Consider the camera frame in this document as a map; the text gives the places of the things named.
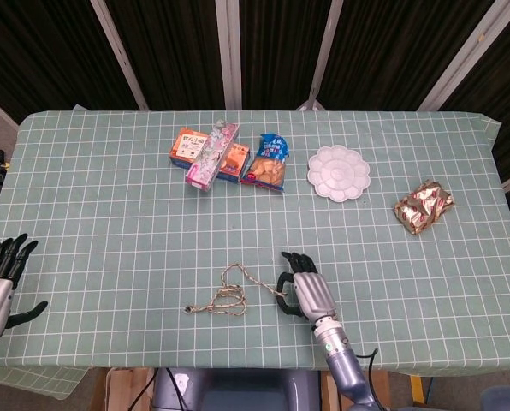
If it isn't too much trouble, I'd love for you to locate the long pink floral box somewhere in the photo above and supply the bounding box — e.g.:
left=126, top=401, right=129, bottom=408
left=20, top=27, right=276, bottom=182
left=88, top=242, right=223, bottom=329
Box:
left=185, top=119, right=241, bottom=192

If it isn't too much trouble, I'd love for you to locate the green white-grid tablecloth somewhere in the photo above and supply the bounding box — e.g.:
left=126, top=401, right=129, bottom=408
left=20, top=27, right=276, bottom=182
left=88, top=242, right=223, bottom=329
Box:
left=0, top=104, right=510, bottom=397

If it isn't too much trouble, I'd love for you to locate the blue biscuit snack bag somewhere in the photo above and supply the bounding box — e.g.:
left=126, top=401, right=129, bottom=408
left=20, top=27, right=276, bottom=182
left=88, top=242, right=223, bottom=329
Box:
left=240, top=133, right=291, bottom=193

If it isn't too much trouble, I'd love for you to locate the grey-blue robot torso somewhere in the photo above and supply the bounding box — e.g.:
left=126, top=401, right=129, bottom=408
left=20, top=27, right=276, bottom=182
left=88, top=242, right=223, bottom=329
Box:
left=151, top=366, right=324, bottom=411

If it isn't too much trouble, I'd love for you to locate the beige and black braided rope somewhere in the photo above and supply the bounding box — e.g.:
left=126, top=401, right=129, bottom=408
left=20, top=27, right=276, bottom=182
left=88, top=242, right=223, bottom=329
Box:
left=184, top=263, right=288, bottom=318

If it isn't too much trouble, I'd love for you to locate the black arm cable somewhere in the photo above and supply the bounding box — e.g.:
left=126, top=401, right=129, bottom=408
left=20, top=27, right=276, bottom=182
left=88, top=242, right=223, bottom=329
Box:
left=344, top=347, right=381, bottom=411

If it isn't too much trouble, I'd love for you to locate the white flower-shaped paint palette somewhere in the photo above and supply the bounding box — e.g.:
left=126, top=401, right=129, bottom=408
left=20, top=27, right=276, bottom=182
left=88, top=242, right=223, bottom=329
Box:
left=307, top=145, right=371, bottom=203

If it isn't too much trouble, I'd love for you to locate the orange and blue carton box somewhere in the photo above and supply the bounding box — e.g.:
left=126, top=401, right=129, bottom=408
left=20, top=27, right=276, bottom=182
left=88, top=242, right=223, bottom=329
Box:
left=168, top=127, right=252, bottom=184

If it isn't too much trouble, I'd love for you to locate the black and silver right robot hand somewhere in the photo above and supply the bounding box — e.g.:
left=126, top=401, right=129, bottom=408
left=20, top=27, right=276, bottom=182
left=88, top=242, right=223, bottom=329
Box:
left=276, top=251, right=340, bottom=330

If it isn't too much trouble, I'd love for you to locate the black pleated curtain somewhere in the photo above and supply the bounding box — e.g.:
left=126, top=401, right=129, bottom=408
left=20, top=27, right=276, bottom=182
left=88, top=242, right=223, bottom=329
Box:
left=0, top=0, right=510, bottom=181

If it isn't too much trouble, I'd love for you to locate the gold foil wrapped package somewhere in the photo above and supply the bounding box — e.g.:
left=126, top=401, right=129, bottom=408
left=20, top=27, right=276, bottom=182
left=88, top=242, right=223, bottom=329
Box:
left=393, top=179, right=456, bottom=236

